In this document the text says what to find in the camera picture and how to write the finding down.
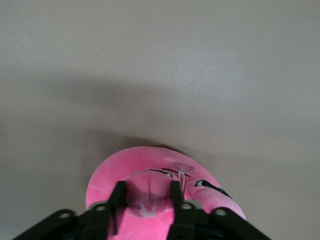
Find brown table mat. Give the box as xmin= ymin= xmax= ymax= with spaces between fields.
xmin=0 ymin=0 xmax=320 ymax=240

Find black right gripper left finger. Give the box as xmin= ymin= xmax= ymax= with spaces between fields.
xmin=11 ymin=181 xmax=127 ymax=240

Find pink plush toy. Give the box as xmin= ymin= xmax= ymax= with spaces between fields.
xmin=85 ymin=146 xmax=247 ymax=240

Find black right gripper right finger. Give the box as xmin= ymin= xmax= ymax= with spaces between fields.
xmin=171 ymin=181 xmax=272 ymax=240

